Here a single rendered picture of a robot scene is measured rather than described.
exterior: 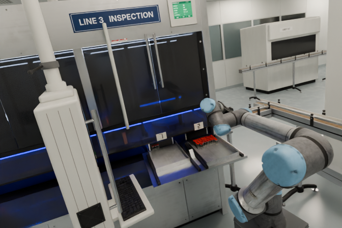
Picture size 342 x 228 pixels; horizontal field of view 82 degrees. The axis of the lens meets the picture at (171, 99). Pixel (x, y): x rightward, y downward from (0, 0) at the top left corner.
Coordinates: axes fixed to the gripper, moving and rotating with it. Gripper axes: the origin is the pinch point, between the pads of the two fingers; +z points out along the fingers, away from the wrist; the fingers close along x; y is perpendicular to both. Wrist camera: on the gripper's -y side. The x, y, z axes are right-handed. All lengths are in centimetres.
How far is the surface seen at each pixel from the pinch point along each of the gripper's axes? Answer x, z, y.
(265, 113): -14, 99, 4
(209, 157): 35.9, 19.2, -2.2
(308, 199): 30, 136, -75
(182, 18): -34, -10, 72
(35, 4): 9, -92, 78
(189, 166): 47.5, 5.2, 0.8
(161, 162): 62, 3, 19
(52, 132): 47, -81, 31
